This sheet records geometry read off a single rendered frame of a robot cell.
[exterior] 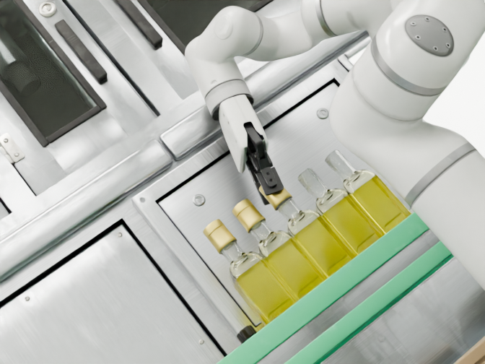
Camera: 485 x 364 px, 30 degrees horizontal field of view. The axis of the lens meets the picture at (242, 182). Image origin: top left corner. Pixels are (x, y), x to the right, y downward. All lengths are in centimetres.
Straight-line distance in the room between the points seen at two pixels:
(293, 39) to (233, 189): 28
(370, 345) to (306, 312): 10
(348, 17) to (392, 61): 45
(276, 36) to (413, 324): 56
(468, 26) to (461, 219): 21
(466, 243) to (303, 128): 72
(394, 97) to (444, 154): 8
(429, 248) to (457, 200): 35
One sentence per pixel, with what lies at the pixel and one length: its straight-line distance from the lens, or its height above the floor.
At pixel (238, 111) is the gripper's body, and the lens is 145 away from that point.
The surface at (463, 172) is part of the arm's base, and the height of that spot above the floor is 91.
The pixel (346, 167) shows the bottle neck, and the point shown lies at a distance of 147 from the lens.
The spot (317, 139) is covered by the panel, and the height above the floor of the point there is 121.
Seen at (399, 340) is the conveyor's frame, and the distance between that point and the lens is 124.
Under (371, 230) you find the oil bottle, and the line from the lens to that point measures 141.
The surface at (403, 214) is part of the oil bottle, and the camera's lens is 144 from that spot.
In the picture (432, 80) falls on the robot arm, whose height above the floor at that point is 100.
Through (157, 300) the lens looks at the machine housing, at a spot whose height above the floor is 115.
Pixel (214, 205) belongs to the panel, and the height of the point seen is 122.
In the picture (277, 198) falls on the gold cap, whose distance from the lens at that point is 143.
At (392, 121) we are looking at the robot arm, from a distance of 99.
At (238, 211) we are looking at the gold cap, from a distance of 142.
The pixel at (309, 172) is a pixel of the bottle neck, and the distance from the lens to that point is 145.
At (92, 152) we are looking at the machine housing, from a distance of 167.
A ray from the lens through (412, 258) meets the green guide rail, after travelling 130.
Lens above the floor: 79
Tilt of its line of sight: 16 degrees up
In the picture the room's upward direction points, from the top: 40 degrees counter-clockwise
